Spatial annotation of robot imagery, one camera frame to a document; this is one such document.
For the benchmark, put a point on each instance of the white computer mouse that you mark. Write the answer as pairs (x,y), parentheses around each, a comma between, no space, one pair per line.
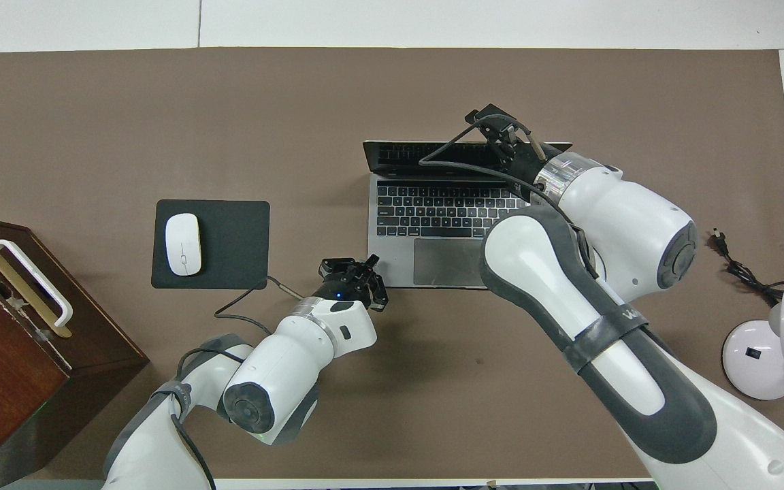
(183,243)

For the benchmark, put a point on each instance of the dark wooden box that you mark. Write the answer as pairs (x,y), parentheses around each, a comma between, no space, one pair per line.
(4,381)

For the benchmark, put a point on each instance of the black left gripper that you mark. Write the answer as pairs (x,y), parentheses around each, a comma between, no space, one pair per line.
(341,286)

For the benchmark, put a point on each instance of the white desk lamp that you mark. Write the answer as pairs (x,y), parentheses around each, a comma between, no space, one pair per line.
(753,361)

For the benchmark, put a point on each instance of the brown table mat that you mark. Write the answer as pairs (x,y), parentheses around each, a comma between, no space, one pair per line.
(365,88)

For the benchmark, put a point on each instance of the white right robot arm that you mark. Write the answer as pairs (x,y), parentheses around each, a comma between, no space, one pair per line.
(623,224)

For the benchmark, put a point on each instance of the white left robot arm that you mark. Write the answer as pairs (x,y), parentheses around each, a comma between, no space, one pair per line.
(283,367)

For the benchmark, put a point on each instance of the black mouse pad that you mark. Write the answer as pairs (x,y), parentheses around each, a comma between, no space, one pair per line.
(235,245)

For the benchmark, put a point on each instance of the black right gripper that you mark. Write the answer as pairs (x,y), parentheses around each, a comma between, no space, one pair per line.
(523,160)

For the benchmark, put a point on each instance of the silver apple laptop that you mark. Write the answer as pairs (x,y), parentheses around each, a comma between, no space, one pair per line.
(399,258)

